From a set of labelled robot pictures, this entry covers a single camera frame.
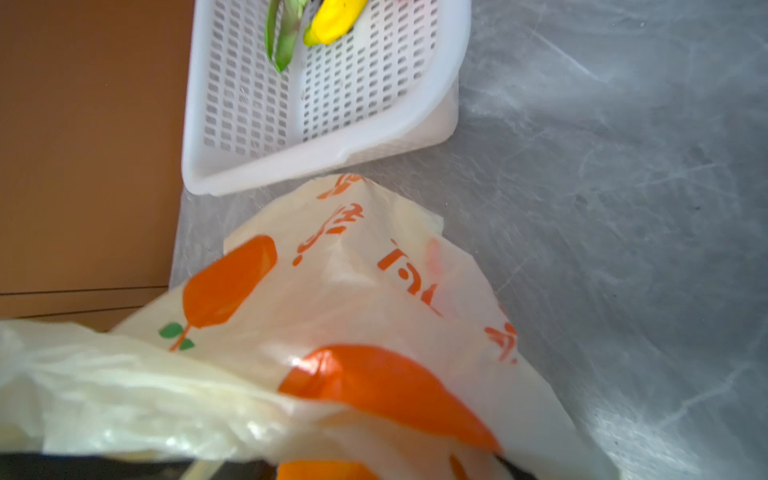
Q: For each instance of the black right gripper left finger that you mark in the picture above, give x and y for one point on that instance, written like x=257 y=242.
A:
x=38 y=466

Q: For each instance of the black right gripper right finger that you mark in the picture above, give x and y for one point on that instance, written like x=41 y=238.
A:
x=515 y=472

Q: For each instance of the translucent printed plastic bag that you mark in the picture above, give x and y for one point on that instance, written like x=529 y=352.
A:
x=339 y=325

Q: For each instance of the yellow banana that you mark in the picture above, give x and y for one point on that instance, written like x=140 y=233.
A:
x=333 y=20

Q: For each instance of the pink dragon fruit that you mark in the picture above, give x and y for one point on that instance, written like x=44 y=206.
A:
x=283 y=21

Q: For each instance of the white perforated plastic basket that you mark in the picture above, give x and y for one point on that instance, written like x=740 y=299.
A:
x=388 y=87

